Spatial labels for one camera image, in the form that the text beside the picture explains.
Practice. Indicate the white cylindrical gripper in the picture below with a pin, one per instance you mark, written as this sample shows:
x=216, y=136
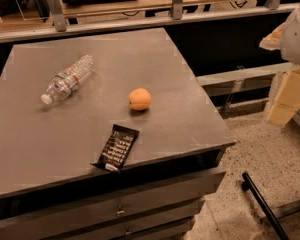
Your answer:
x=297, y=37

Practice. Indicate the orange fruit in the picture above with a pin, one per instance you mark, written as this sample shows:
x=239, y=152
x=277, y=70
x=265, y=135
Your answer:
x=139, y=99

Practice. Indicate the grey drawer cabinet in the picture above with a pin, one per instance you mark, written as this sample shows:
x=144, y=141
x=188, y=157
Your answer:
x=49, y=188

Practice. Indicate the grey metal railing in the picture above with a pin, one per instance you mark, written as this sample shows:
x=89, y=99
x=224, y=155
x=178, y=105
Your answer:
x=102, y=26

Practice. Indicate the black metal bar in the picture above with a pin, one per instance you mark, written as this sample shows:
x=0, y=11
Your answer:
x=248, y=184

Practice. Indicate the clear plastic water bottle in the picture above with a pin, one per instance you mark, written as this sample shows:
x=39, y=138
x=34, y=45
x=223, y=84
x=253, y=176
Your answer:
x=66, y=82

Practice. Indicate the black rxbar chocolate wrapper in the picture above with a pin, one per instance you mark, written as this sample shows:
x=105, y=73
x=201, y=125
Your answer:
x=117, y=149

